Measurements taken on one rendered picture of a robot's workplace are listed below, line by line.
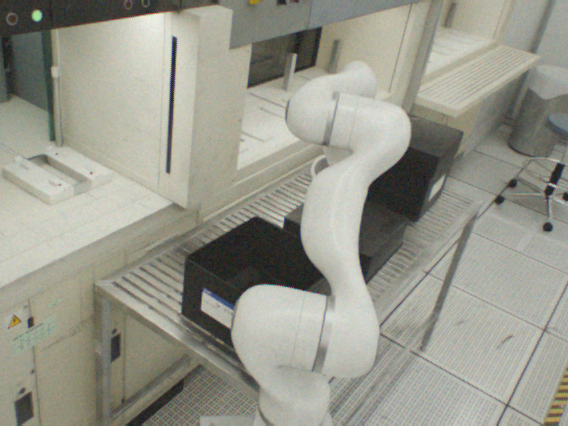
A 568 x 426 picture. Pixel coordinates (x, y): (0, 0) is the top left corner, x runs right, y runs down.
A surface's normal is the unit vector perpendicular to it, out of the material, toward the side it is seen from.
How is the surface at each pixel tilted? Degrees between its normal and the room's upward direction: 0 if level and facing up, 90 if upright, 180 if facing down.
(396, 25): 90
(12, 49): 90
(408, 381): 0
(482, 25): 90
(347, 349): 63
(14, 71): 90
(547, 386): 0
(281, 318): 42
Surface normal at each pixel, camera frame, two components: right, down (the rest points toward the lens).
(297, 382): 0.51, -0.49
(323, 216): -0.31, -0.35
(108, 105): -0.58, 0.36
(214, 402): 0.15, -0.84
